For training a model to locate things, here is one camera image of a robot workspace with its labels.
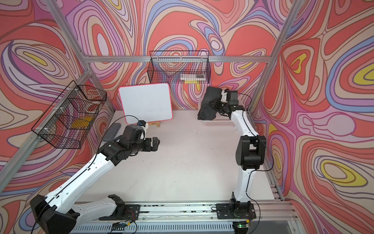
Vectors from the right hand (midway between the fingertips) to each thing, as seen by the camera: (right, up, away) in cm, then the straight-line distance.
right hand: (210, 106), depth 93 cm
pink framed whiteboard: (-42, +3, +11) cm, 44 cm away
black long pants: (-3, -4, -7) cm, 9 cm away
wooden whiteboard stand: (-38, -11, +14) cm, 42 cm away
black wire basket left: (-79, -11, -17) cm, 82 cm away
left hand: (-33, -21, -17) cm, 43 cm away
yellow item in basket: (-68, -11, -22) cm, 72 cm away
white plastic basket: (+4, -10, -11) cm, 15 cm away
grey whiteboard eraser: (-70, -17, +10) cm, 73 cm away
